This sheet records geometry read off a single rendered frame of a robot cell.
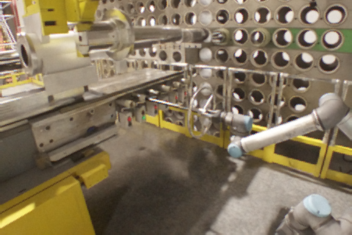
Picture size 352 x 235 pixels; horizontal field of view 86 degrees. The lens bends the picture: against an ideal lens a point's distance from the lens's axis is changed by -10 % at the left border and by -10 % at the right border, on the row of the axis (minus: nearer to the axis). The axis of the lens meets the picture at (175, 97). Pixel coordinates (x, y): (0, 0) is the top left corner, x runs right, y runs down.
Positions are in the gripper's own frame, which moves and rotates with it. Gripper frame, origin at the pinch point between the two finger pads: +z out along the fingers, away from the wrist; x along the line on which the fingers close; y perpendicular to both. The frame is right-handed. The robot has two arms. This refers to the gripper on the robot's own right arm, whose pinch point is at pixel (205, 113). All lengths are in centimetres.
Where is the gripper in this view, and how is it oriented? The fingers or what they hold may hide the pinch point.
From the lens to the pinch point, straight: 153.4
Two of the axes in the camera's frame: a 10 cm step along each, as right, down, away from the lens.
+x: -6.1, 2.8, -7.4
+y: -0.4, -9.5, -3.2
